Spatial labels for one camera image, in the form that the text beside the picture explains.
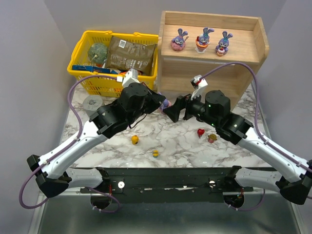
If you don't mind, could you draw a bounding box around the wooden two-tier shelf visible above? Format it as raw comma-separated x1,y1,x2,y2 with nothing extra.
157,11,269,113

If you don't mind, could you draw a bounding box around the purple bunny with strawberry cake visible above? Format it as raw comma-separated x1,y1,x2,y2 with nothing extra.
215,31,233,57

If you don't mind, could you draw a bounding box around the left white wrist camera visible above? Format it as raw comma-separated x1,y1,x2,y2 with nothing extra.
117,68,139,88

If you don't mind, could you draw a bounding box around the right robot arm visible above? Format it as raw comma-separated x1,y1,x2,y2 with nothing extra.
164,90,312,205

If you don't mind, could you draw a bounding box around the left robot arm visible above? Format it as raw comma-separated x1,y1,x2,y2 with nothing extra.
27,82,165,198

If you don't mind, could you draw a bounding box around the yellow duck toy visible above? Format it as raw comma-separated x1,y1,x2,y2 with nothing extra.
131,135,139,145

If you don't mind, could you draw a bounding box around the grey cup with print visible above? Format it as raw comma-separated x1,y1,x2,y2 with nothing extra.
82,95,103,117

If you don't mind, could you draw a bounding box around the green toy pumpkin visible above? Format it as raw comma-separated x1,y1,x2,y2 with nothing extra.
88,43,108,66

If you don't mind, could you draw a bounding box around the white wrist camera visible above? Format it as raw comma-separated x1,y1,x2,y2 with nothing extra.
191,75,208,100
117,68,139,88

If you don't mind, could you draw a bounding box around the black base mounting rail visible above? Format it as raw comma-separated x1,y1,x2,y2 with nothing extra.
70,167,285,204

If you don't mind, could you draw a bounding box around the small yellow striped toy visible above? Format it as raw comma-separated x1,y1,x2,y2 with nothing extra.
153,150,159,158

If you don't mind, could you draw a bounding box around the brown snack bag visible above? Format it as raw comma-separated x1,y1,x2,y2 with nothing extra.
105,36,156,76

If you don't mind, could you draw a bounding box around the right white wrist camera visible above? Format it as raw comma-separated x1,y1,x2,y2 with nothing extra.
191,75,208,100

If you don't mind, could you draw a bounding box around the olive cupcake bear toy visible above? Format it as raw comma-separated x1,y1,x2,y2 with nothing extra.
208,134,217,143

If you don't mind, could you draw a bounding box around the blue box in basket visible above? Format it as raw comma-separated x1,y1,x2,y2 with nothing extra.
72,65,110,74

